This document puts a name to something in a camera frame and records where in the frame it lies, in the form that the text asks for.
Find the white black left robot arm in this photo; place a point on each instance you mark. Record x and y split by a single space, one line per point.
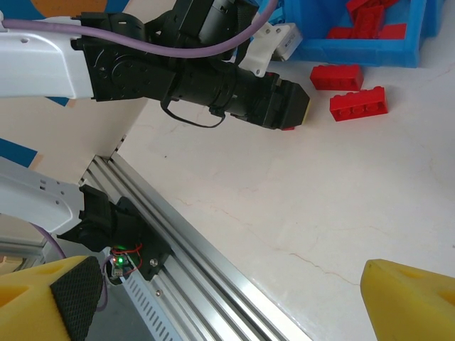
35 64

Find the small circuit board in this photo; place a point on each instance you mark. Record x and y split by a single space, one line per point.
119 263

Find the blue two-compartment plastic bin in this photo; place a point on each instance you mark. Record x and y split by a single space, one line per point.
355 49

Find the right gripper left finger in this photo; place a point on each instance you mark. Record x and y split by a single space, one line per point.
25 309

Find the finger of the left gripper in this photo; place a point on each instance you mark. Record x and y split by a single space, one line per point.
289 104
308 111

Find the wide aluminium base rail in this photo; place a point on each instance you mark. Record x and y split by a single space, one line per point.
213 277

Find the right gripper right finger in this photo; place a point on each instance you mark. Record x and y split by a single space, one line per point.
416 312

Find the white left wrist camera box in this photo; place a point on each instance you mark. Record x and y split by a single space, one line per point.
264 53

